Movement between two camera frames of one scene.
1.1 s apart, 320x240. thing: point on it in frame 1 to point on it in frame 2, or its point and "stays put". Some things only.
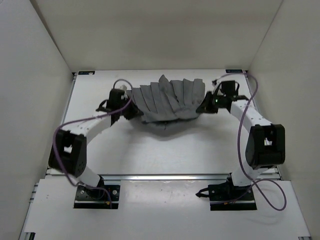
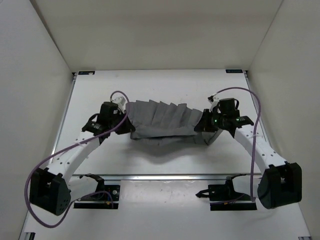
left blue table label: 86,72 stays put
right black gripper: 206,107 to 204,125
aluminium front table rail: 166,177 stays put
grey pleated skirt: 169,106 to 159,122
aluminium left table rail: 48,171 stays put
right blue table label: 234,71 stays put
